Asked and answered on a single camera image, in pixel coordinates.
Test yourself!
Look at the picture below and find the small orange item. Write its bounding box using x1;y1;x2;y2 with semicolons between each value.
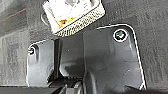
58;18;71;27

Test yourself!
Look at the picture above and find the grey robot torso limb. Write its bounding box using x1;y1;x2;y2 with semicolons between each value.
48;38;86;88

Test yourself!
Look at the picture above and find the round green base button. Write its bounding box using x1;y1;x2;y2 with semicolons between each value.
113;28;129;43

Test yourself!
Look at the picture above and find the round silver base fitting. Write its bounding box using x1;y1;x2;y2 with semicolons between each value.
27;47;37;57

